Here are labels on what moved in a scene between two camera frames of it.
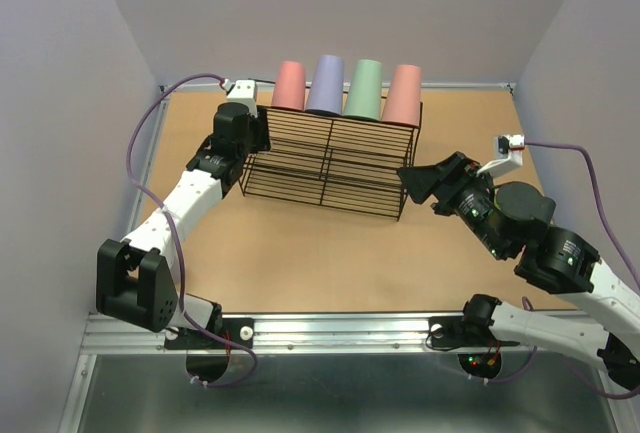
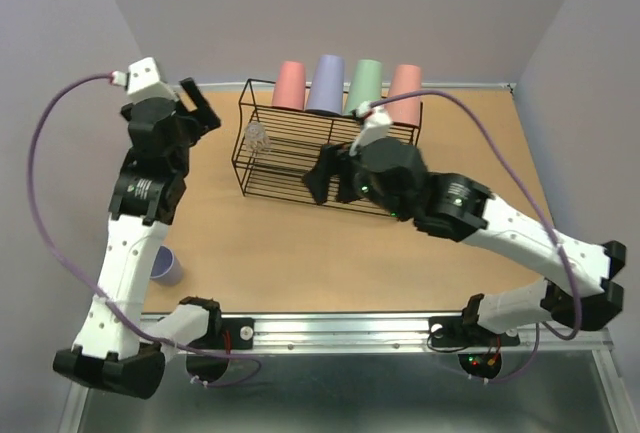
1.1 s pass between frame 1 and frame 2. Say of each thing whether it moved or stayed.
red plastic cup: stayed
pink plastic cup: stayed
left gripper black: moved
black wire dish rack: stayed
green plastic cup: stayed
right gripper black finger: moved
